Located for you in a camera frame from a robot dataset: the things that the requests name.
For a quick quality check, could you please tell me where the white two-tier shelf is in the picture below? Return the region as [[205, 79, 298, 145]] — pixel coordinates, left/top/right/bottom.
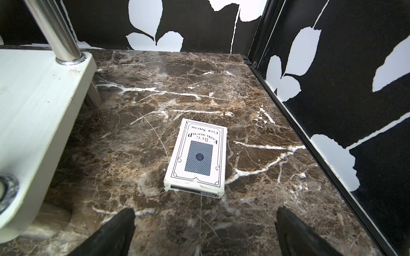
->
[[1, 1, 101, 243]]

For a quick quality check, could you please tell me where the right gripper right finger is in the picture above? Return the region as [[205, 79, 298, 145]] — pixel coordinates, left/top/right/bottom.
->
[[275, 207, 341, 256]]

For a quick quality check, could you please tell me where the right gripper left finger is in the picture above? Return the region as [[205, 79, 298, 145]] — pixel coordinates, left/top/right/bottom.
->
[[70, 208, 136, 256]]

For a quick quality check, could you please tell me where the white square tag card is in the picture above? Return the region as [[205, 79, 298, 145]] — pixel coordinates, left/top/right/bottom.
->
[[163, 118, 227, 199]]

